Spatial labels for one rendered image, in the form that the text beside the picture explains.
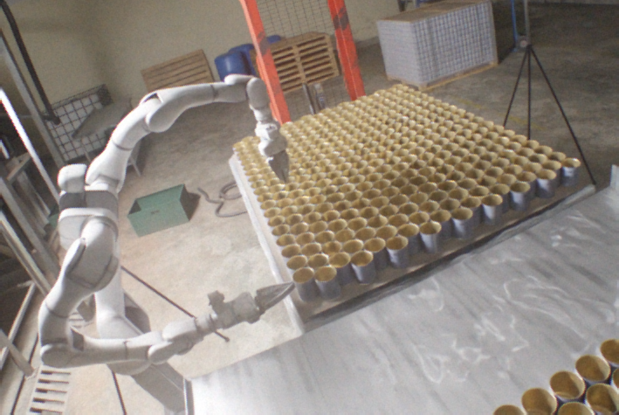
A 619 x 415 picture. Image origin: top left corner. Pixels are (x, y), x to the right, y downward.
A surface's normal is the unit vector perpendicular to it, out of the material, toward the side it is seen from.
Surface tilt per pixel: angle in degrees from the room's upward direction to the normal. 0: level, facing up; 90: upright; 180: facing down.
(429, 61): 91
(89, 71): 90
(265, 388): 0
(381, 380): 0
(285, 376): 0
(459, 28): 91
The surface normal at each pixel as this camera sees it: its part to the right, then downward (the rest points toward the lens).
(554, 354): -0.25, -0.86
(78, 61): 0.30, 0.37
